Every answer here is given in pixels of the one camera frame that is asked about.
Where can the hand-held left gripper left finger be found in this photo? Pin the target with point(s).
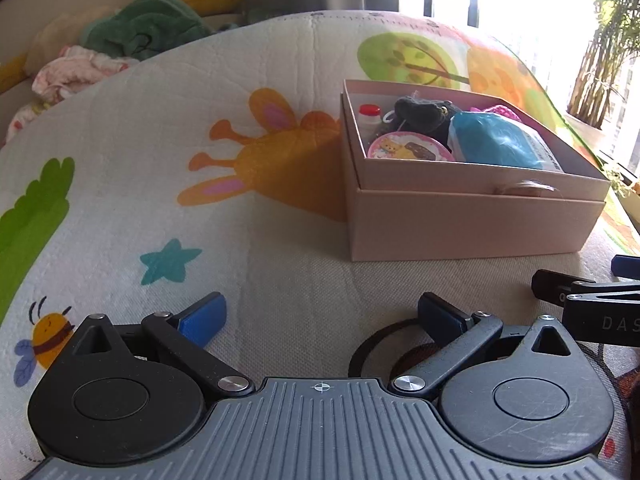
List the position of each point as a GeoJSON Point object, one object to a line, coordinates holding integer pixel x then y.
{"type": "Point", "coordinates": [202, 320]}

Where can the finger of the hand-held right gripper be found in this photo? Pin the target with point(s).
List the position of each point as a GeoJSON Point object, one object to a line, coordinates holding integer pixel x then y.
{"type": "Point", "coordinates": [550, 285]}
{"type": "Point", "coordinates": [627, 266]}

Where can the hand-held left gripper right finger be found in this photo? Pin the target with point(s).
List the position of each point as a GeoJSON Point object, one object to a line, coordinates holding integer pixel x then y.
{"type": "Point", "coordinates": [440, 317]}

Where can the pink cardboard box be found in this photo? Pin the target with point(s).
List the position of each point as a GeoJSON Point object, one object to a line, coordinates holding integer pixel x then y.
{"type": "Point", "coordinates": [450, 225]}

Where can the blue clear-wrapped packet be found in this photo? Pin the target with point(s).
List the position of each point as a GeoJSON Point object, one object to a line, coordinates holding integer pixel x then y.
{"type": "Point", "coordinates": [495, 140]}

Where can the pink glitter toy pot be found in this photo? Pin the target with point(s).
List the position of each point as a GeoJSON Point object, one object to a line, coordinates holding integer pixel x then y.
{"type": "Point", "coordinates": [410, 147]}

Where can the pink toy strainer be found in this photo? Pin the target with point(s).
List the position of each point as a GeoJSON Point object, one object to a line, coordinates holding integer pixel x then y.
{"type": "Point", "coordinates": [502, 111]}

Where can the black plush toy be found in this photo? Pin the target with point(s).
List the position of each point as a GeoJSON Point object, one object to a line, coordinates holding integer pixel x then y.
{"type": "Point", "coordinates": [425, 115]}

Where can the small cream bottle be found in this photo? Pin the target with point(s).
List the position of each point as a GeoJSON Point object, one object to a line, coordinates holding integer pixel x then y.
{"type": "Point", "coordinates": [370, 120]}

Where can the small potted plant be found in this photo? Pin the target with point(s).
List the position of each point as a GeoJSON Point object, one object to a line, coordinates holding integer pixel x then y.
{"type": "Point", "coordinates": [622, 182]}

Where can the potted bamboo plant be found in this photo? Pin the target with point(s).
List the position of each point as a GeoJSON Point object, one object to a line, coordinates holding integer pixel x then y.
{"type": "Point", "coordinates": [605, 60]}

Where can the printed animal play mat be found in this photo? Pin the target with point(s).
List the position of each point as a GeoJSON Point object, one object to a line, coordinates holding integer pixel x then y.
{"type": "Point", "coordinates": [175, 110]}

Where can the floral white cloth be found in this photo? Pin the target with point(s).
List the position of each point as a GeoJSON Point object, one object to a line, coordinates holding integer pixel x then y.
{"type": "Point", "coordinates": [22, 120]}

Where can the pink patterned cloth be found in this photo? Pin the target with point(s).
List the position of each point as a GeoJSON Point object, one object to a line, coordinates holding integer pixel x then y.
{"type": "Point", "coordinates": [75, 70]}

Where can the green blanket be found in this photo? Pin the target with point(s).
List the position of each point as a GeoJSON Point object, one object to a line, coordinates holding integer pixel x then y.
{"type": "Point", "coordinates": [145, 22]}

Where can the yellow plush toy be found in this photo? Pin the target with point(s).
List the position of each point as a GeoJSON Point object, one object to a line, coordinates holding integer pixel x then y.
{"type": "Point", "coordinates": [10, 75]}

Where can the beige pillow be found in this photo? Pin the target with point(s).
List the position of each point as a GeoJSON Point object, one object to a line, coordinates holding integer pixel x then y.
{"type": "Point", "coordinates": [55, 30]}

